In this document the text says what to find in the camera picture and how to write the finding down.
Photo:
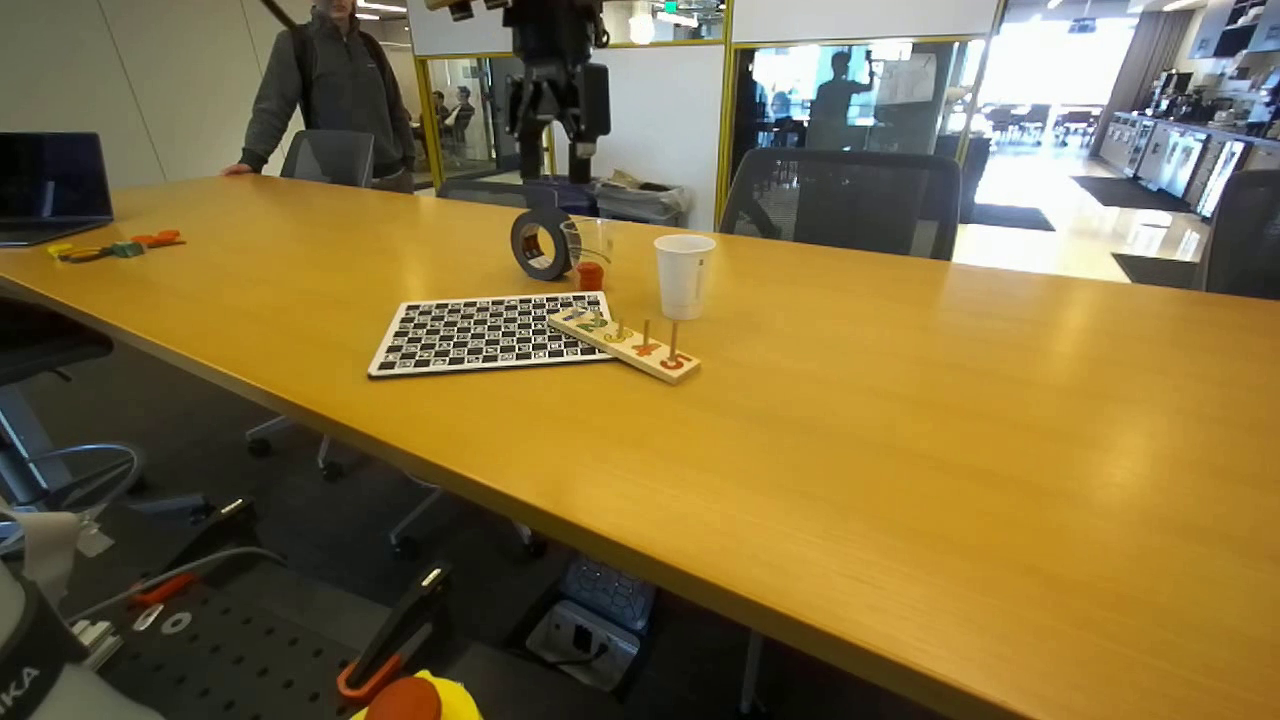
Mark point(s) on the wooden peg board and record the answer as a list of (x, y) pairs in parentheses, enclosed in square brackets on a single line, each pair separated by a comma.
[(625, 349)]

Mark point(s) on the kitchen counter cabinets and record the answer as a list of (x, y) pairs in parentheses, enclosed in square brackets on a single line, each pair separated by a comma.
[(1180, 153)]

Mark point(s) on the yellow red emergency stop button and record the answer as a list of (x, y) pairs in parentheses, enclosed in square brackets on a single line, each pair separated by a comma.
[(403, 701)]

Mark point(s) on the white cylindrical object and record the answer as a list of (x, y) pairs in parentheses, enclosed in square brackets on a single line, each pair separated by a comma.
[(43, 546)]

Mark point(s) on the dark floor mat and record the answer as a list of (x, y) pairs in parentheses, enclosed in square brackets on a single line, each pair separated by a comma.
[(1156, 271), (1114, 193), (1006, 216)]

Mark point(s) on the black office chair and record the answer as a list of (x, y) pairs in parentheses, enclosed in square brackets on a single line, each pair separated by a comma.
[(45, 341)]

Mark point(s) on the dark silhouette person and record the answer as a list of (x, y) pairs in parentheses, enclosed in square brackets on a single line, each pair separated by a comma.
[(839, 90)]

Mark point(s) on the white cup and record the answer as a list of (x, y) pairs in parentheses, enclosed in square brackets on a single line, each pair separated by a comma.
[(686, 274)]

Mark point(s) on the gold framed glass partition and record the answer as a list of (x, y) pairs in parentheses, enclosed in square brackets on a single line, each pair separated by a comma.
[(727, 133)]

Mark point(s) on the grey floor power box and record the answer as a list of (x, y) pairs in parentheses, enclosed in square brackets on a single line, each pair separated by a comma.
[(584, 640)]

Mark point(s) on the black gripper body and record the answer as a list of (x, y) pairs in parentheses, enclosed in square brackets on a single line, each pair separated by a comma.
[(554, 81)]

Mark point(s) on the clear plastic cup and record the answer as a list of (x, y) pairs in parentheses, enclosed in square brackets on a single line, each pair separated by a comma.
[(592, 243)]

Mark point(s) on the black white checkerboard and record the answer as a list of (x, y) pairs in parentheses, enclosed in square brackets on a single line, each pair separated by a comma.
[(481, 336)]

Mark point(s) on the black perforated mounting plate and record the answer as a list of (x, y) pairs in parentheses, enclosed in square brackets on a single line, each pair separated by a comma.
[(255, 667)]

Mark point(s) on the black monitor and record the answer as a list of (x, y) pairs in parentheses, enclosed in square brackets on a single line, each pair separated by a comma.
[(52, 182)]

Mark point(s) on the black clamp lever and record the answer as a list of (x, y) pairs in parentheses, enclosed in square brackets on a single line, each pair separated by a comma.
[(220, 533)]

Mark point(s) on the man in grey sweater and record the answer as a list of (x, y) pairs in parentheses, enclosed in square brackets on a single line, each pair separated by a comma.
[(341, 81)]

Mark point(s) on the grey tape roll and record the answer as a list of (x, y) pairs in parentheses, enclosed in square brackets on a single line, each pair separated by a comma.
[(569, 244)]

